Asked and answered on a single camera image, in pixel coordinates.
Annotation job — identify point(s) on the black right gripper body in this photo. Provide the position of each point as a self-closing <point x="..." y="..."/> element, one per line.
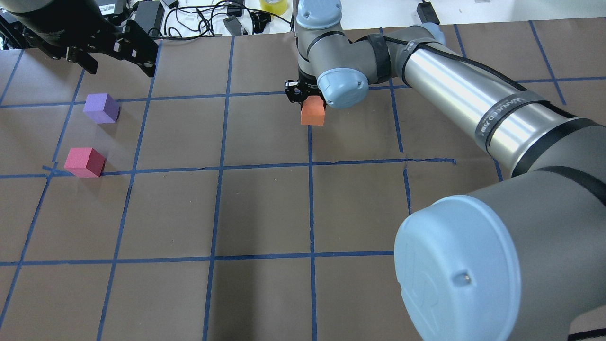
<point x="295" y="91"/>

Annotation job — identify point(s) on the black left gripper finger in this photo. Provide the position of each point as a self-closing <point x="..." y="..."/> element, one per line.
<point x="85" y="60"/>
<point x="135" y="45"/>

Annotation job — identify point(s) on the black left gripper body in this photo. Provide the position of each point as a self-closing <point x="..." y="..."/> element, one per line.
<point x="53" y="24"/>

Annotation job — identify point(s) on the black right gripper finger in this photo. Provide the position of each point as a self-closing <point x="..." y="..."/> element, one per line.
<point x="294" y="92"/>

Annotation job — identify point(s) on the orange foam cube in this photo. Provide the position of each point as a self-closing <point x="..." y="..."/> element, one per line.
<point x="313" y="112"/>

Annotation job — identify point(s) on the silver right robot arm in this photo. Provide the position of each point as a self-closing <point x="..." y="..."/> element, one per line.
<point x="516" y="261"/>

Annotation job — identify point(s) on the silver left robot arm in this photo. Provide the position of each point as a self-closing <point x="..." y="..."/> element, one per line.
<point x="76" y="29"/>

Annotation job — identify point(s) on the black power brick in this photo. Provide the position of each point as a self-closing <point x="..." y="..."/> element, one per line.
<point x="149" y="14"/>

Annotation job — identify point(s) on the purple foam cube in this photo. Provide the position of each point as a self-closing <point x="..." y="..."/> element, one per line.
<point x="101" y="108"/>

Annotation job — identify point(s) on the yellow tape roll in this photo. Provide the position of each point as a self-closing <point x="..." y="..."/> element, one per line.
<point x="276" y="7"/>

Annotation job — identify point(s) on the red foam cube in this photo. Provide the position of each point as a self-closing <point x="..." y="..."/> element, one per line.
<point x="84" y="162"/>

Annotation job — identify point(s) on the black power adapter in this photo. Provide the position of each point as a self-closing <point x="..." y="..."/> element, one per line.
<point x="427" y="13"/>

